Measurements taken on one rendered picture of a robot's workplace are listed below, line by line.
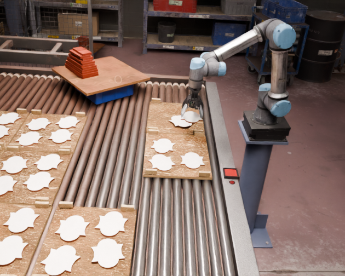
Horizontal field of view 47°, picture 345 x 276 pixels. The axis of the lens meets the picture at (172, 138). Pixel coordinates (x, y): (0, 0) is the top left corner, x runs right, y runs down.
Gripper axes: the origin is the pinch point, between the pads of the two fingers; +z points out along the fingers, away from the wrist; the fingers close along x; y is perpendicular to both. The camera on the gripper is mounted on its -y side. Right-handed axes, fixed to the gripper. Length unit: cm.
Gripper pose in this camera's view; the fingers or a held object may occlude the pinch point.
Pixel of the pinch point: (191, 116)
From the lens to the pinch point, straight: 227.8
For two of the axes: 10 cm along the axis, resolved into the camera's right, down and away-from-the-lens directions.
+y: -0.2, 5.3, -8.5
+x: 10.0, 0.7, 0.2
